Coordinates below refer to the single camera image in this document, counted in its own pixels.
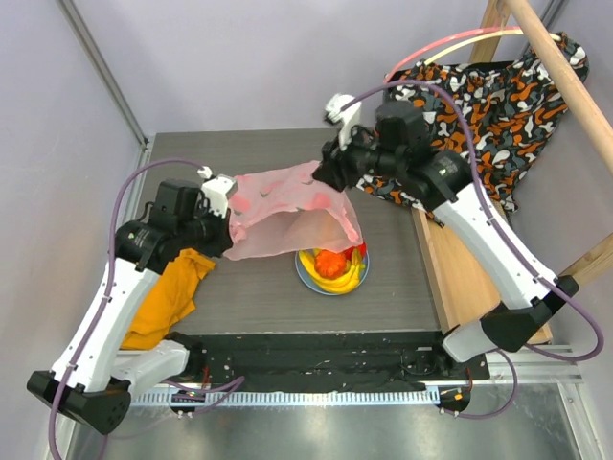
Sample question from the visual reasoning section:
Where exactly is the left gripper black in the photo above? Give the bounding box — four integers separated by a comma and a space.
177, 200, 233, 258

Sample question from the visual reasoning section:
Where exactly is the pink plastic bag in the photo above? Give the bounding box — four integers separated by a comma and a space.
223, 161, 363, 261

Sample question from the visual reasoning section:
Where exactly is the orange tangerine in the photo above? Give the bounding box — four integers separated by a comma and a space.
314, 250, 347, 279

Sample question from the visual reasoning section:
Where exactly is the yellow banana bunch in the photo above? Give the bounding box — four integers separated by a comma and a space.
299, 247, 366, 294

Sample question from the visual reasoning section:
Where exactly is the red orange persimmon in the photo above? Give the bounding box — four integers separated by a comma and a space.
344, 242, 367, 258

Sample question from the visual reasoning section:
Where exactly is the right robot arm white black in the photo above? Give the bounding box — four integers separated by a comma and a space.
312, 95, 579, 379

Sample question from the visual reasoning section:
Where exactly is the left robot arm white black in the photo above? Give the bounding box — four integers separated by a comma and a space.
27, 174, 237, 435

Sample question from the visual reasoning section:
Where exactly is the orange cloth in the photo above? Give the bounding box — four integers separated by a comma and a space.
120, 249, 216, 351

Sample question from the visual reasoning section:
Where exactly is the patterned camouflage cloth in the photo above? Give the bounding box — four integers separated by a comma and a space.
356, 33, 589, 213

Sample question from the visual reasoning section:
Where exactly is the blue plate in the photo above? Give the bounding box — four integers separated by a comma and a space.
294, 241, 371, 297

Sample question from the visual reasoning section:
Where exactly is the pink white hoop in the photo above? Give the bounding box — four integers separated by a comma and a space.
384, 25, 523, 86

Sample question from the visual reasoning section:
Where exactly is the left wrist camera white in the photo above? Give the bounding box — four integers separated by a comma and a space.
197, 166, 238, 219

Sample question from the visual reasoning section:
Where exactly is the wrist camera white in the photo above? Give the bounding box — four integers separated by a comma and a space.
197, 166, 238, 219
324, 93, 361, 150

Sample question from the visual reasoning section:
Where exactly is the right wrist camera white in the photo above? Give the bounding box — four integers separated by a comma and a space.
324, 93, 361, 150

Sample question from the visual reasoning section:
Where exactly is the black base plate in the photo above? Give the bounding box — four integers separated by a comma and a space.
176, 332, 490, 394

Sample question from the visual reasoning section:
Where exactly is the wooden rack frame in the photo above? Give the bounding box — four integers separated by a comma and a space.
413, 2, 612, 333

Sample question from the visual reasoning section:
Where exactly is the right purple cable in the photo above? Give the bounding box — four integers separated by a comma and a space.
334, 80, 605, 418

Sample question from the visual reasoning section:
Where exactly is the aluminium rail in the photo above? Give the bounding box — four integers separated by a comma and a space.
66, 333, 590, 459

